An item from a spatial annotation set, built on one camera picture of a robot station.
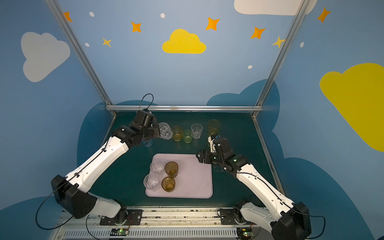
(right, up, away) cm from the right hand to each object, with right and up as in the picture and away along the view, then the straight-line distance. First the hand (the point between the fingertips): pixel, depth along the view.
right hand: (203, 153), depth 79 cm
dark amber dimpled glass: (-18, -10, +5) cm, 21 cm away
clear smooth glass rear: (-3, +13, +29) cm, 32 cm away
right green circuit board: (+19, -37, -8) cm, 43 cm away
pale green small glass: (-10, +8, +26) cm, 29 cm away
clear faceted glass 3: (-27, -11, +10) cm, 31 cm away
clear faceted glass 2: (-30, -18, +7) cm, 36 cm away
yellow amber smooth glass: (-17, +11, +28) cm, 35 cm away
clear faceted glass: (-22, +12, +7) cm, 26 cm away
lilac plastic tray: (-5, -17, +10) cm, 21 cm away
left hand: (-24, +13, 0) cm, 27 cm away
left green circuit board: (-41, -36, -8) cm, 56 cm away
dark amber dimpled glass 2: (-20, -18, +5) cm, 28 cm away
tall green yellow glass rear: (+8, +14, +19) cm, 25 cm away
